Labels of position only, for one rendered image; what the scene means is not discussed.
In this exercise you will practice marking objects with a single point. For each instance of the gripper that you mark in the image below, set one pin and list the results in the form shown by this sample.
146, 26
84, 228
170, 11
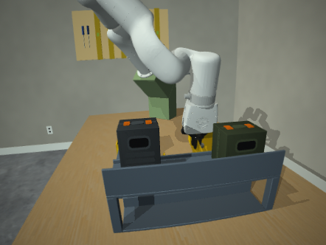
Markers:
198, 120

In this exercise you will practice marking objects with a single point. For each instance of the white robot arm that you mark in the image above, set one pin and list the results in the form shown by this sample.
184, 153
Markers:
131, 21

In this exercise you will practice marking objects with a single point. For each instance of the dark green case with orange latches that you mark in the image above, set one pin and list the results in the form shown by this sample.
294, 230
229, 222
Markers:
237, 138

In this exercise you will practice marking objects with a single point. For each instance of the dark grey case with handle slot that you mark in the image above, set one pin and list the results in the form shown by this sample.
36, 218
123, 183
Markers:
138, 142

